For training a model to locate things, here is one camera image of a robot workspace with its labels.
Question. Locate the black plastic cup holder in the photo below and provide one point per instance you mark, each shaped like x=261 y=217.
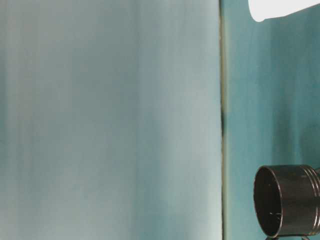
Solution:
x=287 y=200

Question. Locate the white paper cup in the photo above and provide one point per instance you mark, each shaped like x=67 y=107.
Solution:
x=261 y=10

